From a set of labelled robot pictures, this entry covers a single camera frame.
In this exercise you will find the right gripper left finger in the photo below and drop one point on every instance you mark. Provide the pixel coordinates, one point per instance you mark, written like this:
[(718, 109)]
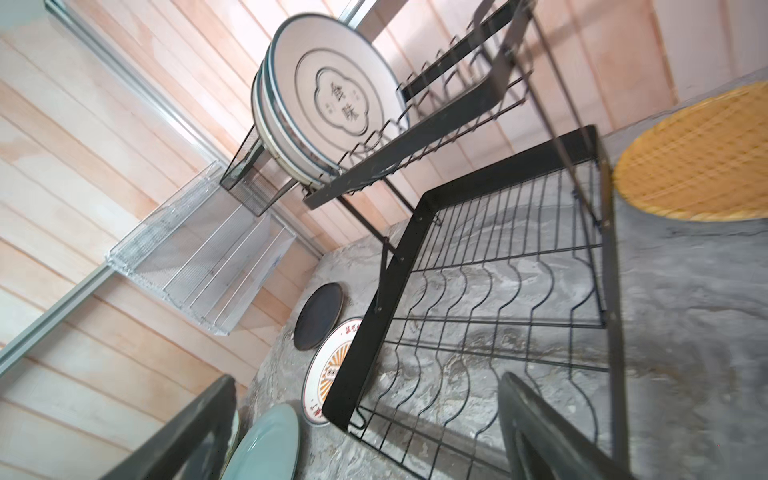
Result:
[(192, 445)]

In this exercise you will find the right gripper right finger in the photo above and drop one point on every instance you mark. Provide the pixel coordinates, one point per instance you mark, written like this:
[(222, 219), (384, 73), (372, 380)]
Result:
[(541, 444)]

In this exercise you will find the orange sunburst plate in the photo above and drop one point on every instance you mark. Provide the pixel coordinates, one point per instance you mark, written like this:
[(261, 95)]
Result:
[(323, 369)]

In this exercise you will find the black wire dish rack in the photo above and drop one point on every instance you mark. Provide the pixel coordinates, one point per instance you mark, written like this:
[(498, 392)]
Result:
[(510, 268)]

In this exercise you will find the yellow woven round trivet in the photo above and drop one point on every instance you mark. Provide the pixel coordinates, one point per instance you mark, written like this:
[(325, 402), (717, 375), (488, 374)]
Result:
[(706, 163)]

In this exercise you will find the white plate green patterned rim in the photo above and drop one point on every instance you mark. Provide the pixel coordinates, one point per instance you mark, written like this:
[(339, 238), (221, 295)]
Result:
[(278, 142)]

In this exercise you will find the white plate cloud outline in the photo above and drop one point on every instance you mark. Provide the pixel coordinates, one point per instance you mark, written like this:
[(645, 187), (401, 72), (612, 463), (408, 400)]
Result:
[(332, 90)]

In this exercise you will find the light green flower plate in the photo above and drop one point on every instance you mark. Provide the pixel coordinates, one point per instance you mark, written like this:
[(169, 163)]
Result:
[(234, 433)]

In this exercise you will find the grey-green plain plate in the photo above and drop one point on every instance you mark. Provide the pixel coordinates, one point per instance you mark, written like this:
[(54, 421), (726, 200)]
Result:
[(270, 449)]

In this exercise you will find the black round plate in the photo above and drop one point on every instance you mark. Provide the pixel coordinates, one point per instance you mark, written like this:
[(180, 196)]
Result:
[(318, 316)]

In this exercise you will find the white mesh wall shelf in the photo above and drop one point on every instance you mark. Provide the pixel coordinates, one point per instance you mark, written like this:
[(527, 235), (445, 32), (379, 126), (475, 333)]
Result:
[(204, 252)]

